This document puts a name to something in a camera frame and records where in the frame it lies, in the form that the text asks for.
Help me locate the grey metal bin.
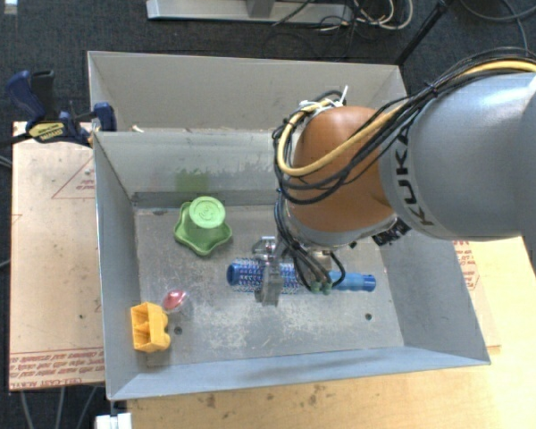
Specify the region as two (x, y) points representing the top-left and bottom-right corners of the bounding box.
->
(87, 50), (492, 402)

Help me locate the yellow toy block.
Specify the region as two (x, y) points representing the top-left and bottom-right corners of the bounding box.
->
(130, 301), (172, 354)

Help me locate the green plastic cup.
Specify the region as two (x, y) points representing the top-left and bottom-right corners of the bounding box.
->
(172, 195), (234, 258)

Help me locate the blue hairbrush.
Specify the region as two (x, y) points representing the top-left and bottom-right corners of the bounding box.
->
(225, 257), (378, 296)

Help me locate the brown cardboard board, red print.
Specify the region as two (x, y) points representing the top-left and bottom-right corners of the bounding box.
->
(8, 121), (502, 393)

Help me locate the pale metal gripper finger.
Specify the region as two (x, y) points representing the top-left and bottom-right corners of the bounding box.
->
(251, 235), (279, 264)
(254, 262), (284, 308)

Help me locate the red and clear ball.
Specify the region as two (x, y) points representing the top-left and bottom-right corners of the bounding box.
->
(161, 289), (190, 315)

